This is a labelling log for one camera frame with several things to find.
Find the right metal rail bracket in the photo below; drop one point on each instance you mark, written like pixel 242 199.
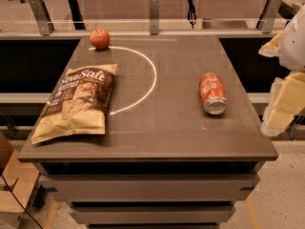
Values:
pixel 267 20

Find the grey drawer cabinet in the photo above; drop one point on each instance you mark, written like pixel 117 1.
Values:
pixel 151 201

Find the left metal rail bracket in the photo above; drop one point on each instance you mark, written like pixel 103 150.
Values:
pixel 42 17

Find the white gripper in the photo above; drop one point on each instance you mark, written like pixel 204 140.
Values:
pixel 294 42

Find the cardboard box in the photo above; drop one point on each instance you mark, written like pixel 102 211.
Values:
pixel 17 180

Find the red apple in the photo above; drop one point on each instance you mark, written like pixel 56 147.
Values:
pixel 100 39

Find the sea salt chips bag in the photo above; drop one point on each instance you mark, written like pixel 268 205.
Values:
pixel 79 105

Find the middle metal rail bracket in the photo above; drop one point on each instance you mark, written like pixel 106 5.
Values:
pixel 154 16

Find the metal rail bracket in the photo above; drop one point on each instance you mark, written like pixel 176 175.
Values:
pixel 42 17
pixel 154 16
pixel 267 20

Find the red coke can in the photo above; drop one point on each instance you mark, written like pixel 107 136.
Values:
pixel 212 93

